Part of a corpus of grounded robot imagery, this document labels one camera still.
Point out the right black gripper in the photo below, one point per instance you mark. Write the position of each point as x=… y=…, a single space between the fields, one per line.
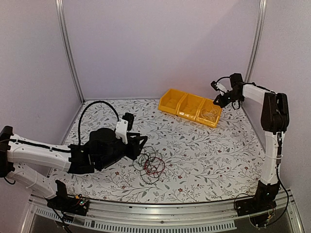
x=223 y=104

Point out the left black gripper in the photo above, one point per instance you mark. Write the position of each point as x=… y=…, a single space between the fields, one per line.
x=135 y=150

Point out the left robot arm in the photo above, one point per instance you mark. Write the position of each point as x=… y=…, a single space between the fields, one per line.
x=104 y=148

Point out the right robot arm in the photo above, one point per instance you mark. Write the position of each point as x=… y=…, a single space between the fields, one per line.
x=274 y=122

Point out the yellow three-compartment bin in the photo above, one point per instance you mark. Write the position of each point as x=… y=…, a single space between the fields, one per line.
x=191 y=107

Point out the floral table mat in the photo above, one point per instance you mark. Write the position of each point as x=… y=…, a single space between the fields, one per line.
x=182 y=161

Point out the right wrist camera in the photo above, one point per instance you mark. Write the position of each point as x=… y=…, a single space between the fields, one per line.
x=217 y=86

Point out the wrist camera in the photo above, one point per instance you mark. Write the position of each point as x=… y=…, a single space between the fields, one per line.
x=123 y=126
x=217 y=86

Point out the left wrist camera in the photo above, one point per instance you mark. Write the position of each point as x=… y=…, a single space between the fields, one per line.
x=123 y=126

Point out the aluminium front rail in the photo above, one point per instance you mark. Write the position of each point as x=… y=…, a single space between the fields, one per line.
x=206 y=217

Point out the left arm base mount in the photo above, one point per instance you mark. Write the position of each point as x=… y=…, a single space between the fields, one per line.
x=77 y=205

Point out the right aluminium frame post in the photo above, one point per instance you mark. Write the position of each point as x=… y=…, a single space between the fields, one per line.
x=257 y=39

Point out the aluminium frame post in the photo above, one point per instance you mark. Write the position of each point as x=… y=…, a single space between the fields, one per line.
x=67 y=47
x=257 y=39

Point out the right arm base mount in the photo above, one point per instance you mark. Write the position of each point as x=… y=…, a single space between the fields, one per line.
x=260 y=202

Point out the left aluminium frame post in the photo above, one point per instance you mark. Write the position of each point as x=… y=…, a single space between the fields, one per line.
x=67 y=47

